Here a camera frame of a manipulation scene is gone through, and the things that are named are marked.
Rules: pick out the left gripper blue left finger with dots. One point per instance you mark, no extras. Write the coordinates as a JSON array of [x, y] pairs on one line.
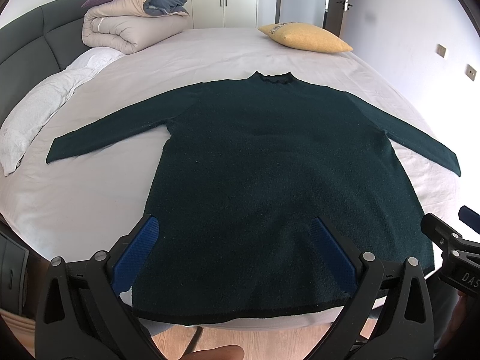
[[130, 253]]

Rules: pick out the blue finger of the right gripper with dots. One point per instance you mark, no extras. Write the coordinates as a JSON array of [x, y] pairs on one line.
[[469, 217]]

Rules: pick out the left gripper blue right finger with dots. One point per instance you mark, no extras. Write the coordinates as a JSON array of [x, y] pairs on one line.
[[334, 256]]

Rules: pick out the dark green knit sweater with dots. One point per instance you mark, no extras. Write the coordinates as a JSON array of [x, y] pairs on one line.
[[247, 167]]

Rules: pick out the person left hand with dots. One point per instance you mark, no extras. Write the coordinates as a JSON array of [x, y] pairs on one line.
[[228, 352]]

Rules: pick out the dark nightstand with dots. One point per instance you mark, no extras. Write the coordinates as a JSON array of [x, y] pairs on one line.
[[14, 260]]

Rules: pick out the white pillow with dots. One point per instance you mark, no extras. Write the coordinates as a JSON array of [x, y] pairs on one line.
[[39, 105]]

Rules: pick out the yellow cushion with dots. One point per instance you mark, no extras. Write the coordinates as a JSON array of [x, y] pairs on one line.
[[307, 37]]

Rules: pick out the folded beige duvet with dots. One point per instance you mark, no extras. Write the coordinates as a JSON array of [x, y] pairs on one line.
[[124, 26]]

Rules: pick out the blue grey folded blanket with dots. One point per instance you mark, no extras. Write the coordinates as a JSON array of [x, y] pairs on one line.
[[164, 7]]

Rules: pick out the wall socket lower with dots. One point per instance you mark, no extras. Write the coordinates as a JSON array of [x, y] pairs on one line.
[[470, 72]]

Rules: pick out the wall socket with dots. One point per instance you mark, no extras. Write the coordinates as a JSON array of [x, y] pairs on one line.
[[470, 72], [441, 50]]

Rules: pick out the wall socket upper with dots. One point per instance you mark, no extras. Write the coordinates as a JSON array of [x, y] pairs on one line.
[[441, 50]]

